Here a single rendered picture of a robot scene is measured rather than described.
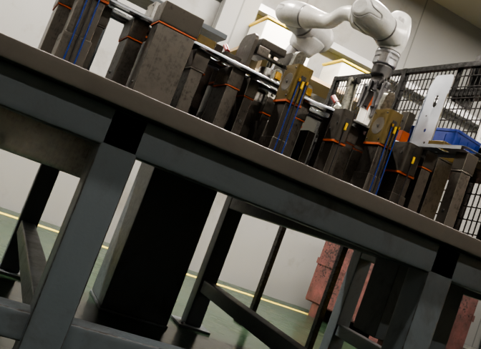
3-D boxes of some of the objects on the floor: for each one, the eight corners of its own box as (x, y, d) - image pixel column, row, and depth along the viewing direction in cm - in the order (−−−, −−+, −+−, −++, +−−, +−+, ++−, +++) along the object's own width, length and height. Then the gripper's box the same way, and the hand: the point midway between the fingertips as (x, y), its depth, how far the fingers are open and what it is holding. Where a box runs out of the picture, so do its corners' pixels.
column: (89, 292, 276) (142, 157, 282) (151, 310, 287) (200, 180, 293) (99, 310, 247) (157, 159, 253) (167, 329, 258) (221, 185, 264)
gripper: (361, 64, 228) (340, 122, 226) (391, 60, 212) (368, 122, 210) (376, 73, 231) (355, 130, 229) (406, 69, 215) (384, 131, 213)
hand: (364, 118), depth 220 cm, fingers open, 4 cm apart
